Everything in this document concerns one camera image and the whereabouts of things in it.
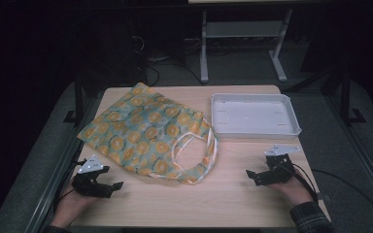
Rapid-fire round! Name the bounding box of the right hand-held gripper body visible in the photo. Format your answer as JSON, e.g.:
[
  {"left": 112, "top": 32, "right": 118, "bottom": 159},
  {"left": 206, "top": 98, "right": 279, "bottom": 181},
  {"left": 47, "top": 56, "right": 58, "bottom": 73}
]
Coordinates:
[{"left": 264, "top": 144, "right": 300, "bottom": 184}]

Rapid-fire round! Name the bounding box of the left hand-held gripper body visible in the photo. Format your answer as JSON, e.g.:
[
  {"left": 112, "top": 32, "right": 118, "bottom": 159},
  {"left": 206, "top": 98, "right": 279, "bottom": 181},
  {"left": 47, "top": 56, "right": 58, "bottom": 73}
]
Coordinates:
[{"left": 72, "top": 154, "right": 105, "bottom": 198}]

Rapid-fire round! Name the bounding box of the white plastic tray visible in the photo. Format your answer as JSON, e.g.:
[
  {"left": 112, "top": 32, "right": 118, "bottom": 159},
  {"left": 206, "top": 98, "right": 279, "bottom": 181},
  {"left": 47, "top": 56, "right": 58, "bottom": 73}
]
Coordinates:
[{"left": 210, "top": 92, "right": 303, "bottom": 140}]

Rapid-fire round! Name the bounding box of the orange print cloth bag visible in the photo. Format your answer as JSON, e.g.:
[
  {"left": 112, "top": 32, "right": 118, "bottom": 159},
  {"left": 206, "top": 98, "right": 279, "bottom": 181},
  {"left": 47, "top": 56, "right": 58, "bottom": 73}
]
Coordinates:
[{"left": 77, "top": 82, "right": 220, "bottom": 186}]

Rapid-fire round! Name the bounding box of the person's left hand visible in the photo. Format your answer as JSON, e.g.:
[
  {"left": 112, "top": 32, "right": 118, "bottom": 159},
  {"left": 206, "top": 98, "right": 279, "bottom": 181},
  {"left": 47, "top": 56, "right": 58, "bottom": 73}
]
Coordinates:
[{"left": 50, "top": 183, "right": 102, "bottom": 229}]

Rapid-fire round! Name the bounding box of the person's right hand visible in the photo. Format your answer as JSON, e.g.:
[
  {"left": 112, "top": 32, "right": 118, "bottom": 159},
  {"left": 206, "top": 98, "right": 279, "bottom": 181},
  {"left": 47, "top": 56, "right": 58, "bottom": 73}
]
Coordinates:
[{"left": 267, "top": 171, "right": 316, "bottom": 209}]

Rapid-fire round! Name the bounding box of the black metal stand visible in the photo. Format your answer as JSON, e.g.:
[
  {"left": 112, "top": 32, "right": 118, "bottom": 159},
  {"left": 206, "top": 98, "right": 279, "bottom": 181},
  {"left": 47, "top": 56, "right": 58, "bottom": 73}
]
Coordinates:
[
  {"left": 339, "top": 66, "right": 367, "bottom": 126},
  {"left": 63, "top": 72, "right": 85, "bottom": 128}
]

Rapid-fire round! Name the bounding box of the white metal desk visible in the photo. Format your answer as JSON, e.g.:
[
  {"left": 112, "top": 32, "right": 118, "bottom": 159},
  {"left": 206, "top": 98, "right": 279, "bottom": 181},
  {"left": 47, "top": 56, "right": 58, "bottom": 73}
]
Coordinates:
[{"left": 187, "top": 0, "right": 325, "bottom": 83}]

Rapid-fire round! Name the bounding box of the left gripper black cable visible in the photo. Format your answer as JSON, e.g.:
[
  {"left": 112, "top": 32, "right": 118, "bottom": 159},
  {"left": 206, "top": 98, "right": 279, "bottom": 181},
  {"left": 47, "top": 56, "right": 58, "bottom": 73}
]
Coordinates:
[{"left": 53, "top": 157, "right": 88, "bottom": 213}]

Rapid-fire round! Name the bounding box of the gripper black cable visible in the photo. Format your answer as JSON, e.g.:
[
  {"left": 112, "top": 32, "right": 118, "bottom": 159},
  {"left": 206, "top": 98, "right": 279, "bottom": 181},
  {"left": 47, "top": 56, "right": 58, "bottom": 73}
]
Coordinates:
[
  {"left": 273, "top": 162, "right": 319, "bottom": 203},
  {"left": 53, "top": 157, "right": 88, "bottom": 213}
]

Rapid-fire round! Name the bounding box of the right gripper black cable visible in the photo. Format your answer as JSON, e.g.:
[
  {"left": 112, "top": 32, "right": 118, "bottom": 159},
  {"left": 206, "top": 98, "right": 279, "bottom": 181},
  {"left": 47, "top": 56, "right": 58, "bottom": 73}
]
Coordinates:
[{"left": 273, "top": 162, "right": 319, "bottom": 203}]

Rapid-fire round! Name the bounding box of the aluminium rail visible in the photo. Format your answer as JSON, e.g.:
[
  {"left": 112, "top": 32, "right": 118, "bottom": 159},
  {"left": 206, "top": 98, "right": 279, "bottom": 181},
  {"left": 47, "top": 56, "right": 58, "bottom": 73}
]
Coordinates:
[
  {"left": 323, "top": 93, "right": 373, "bottom": 213},
  {"left": 22, "top": 91, "right": 103, "bottom": 233}
]

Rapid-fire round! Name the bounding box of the thin black cable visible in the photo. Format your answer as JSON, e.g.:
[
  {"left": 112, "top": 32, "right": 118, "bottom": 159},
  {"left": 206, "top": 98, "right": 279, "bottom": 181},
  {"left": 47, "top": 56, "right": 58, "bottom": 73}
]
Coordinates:
[{"left": 310, "top": 168, "right": 373, "bottom": 226}]

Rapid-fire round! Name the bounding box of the bundle of black cables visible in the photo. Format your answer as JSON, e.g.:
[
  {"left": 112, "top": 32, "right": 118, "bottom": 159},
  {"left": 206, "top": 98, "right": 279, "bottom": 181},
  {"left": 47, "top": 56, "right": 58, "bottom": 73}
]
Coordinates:
[{"left": 131, "top": 34, "right": 206, "bottom": 87}]

